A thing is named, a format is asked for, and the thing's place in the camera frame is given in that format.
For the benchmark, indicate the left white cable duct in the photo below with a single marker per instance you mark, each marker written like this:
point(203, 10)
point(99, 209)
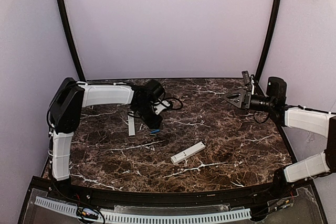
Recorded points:
point(60, 207)

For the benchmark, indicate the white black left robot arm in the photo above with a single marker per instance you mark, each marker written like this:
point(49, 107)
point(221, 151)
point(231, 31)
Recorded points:
point(75, 101)

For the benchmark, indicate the black left frame post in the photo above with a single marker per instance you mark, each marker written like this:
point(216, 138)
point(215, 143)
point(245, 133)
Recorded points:
point(70, 40)

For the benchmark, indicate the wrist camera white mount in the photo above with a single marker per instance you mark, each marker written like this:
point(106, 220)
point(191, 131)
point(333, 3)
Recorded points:
point(249, 81)
point(161, 106)

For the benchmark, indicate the white remote control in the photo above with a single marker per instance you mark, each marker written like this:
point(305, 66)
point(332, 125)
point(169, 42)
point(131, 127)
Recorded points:
point(185, 154)

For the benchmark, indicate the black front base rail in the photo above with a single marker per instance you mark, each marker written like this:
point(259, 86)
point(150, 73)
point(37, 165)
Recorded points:
point(252, 196)

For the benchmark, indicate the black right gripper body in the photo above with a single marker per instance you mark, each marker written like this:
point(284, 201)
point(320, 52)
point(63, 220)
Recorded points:
point(247, 100)

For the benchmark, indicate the black frame post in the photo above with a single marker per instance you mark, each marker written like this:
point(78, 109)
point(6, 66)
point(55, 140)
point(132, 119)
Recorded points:
point(268, 39)
point(70, 40)

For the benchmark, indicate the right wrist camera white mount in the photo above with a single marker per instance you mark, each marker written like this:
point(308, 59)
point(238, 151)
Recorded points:
point(249, 81)

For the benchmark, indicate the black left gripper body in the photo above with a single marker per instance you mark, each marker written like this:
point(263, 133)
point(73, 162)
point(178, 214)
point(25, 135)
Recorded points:
point(151, 120)

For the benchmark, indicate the black right frame post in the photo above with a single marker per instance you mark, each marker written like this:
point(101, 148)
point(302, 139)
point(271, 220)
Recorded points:
point(268, 39)

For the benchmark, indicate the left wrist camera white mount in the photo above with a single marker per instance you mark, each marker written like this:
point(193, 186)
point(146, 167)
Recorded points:
point(161, 106)

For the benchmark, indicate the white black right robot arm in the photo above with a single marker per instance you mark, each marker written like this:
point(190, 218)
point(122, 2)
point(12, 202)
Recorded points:
point(273, 103)

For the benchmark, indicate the grey remote battery cover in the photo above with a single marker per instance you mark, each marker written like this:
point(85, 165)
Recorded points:
point(131, 124)

